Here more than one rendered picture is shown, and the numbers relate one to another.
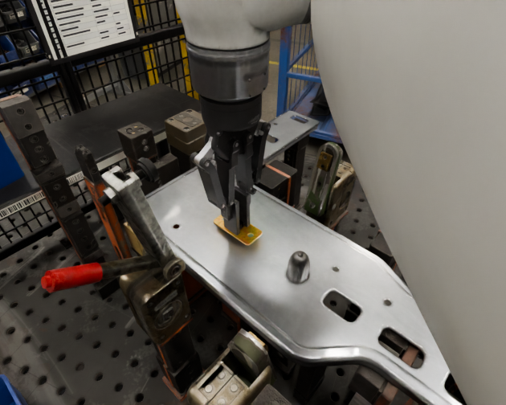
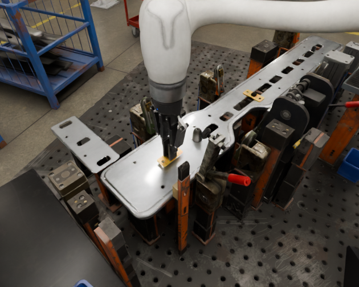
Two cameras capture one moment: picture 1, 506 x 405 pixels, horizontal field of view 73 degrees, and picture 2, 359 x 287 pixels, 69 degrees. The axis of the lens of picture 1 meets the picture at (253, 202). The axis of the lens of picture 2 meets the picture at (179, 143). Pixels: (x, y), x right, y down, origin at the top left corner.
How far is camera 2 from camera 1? 0.69 m
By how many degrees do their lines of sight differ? 59
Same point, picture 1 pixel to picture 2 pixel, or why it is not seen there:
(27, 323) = not seen: outside the picture
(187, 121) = (69, 173)
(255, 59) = not seen: hidden behind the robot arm
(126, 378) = (204, 267)
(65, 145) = (55, 278)
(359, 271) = (195, 120)
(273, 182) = (126, 145)
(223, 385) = (258, 147)
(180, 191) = (130, 188)
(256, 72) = not seen: hidden behind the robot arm
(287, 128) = (76, 131)
